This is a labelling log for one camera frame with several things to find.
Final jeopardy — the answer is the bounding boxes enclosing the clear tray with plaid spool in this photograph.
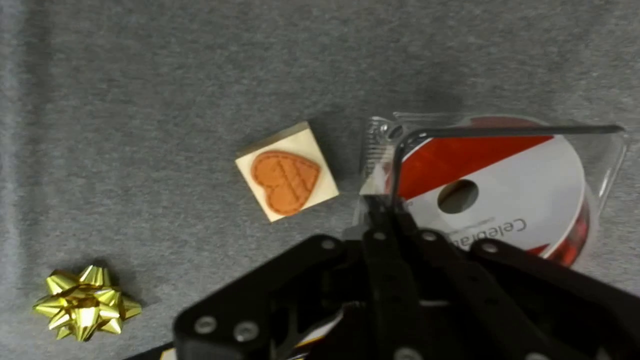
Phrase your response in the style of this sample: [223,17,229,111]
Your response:
[357,109,631,270]

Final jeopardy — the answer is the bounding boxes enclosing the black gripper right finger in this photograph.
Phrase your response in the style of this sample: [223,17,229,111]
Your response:
[398,204,640,360]

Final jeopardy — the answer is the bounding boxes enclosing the red plaid ribbon spool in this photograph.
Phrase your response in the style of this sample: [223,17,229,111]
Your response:
[391,115,595,267]

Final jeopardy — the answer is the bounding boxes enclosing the gold gift bow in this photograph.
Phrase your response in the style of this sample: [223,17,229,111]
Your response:
[31,264,146,344]

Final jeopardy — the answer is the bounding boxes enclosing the wooden heart stamp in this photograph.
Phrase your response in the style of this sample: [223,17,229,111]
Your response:
[233,120,342,224]

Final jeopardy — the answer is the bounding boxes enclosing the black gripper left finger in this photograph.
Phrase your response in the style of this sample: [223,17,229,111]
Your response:
[171,195,428,360]

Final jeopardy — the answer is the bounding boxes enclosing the grey table cloth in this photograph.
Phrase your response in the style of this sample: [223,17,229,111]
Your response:
[0,0,640,360]

